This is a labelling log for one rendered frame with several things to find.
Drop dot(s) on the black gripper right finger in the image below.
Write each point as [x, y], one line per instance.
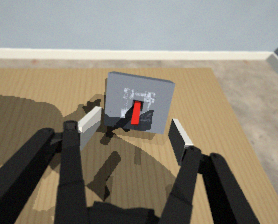
[227, 201]

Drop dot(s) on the grey square panel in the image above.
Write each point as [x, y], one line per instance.
[124, 89]

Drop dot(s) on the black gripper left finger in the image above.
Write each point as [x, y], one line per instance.
[21, 173]

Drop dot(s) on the red rectangular block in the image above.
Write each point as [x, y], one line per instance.
[136, 112]

